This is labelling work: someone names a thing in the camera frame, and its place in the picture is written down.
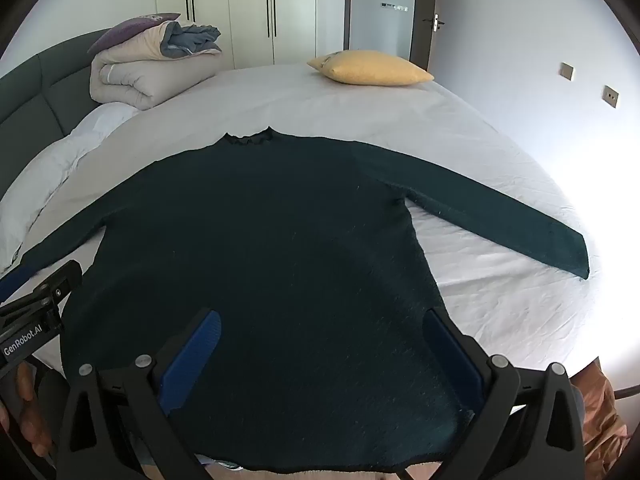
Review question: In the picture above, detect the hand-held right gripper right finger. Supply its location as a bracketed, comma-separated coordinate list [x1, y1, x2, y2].
[422, 306, 586, 480]

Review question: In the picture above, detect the brown cloth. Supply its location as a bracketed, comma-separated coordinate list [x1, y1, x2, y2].
[572, 355, 629, 461]

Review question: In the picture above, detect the brown door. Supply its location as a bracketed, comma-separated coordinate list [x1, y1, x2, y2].
[409, 0, 447, 75]

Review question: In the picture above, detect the bed with white sheet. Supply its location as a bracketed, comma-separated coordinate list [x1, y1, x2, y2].
[0, 62, 603, 480]

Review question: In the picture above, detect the beige pillow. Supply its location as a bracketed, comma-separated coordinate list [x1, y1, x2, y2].
[89, 22, 227, 112]

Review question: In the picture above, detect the dark green towel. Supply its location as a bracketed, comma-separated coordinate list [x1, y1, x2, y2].
[10, 127, 592, 474]

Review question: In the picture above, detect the person's left hand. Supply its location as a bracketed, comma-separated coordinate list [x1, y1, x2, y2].
[0, 361, 54, 458]

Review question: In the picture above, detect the cream wardrobe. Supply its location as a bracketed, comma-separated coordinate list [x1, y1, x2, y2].
[154, 0, 352, 72]

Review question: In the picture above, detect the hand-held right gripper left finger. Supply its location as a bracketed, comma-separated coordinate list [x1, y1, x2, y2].
[56, 307, 223, 480]

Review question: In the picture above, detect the purple pillow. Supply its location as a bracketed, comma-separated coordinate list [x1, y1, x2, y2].
[87, 12, 182, 55]

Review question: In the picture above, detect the dark green headboard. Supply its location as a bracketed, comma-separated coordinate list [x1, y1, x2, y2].
[0, 27, 120, 201]

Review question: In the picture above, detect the yellow pillow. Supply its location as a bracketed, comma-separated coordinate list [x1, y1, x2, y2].
[306, 50, 435, 86]

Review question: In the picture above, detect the blue-grey cloth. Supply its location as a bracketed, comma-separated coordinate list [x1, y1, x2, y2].
[160, 22, 222, 59]

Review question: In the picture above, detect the white pillow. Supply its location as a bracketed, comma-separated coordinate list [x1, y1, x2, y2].
[0, 101, 142, 273]

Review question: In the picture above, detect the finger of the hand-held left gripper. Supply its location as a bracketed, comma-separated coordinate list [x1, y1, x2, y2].
[35, 259, 84, 311]
[0, 266, 37, 303]

